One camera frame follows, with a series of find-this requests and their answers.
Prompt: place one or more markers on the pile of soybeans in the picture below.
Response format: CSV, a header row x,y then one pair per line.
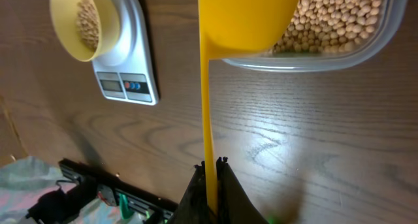
x,y
323,26

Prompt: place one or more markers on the clear plastic container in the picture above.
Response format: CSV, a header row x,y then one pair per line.
x,y
388,23

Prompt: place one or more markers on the patterned cloth under table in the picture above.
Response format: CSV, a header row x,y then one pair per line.
x,y
24,181

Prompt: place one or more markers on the soybeans in bowl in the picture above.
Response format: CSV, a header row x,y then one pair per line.
x,y
87,24

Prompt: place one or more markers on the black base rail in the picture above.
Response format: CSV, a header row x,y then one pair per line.
x,y
61,206

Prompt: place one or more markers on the yellow plastic bowl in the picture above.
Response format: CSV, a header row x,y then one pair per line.
x,y
63,14

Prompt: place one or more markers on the yellow plastic measuring scoop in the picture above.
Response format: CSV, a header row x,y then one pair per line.
x,y
233,28

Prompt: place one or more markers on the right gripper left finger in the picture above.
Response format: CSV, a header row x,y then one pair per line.
x,y
193,208

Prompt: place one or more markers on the white digital kitchen scale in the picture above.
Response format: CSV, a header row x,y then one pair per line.
x,y
126,73

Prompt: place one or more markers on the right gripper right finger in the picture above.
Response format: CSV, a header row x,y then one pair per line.
x,y
234,206

